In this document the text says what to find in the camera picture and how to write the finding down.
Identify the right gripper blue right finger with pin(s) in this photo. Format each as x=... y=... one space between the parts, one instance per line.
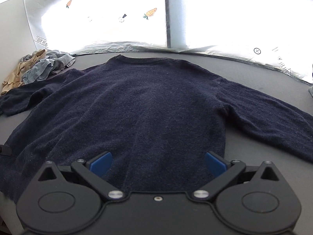
x=225 y=174

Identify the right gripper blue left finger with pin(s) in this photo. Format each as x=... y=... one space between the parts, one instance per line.
x=93 y=171

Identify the navy blue knit sweater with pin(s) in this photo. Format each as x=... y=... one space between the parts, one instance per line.
x=157 y=117

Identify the beige tan garment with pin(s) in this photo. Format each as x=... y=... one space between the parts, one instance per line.
x=14 y=79

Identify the light blue grey garment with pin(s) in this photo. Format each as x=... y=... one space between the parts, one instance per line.
x=52 y=63

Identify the white printed curtain sheet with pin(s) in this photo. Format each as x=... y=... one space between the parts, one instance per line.
x=272 y=33

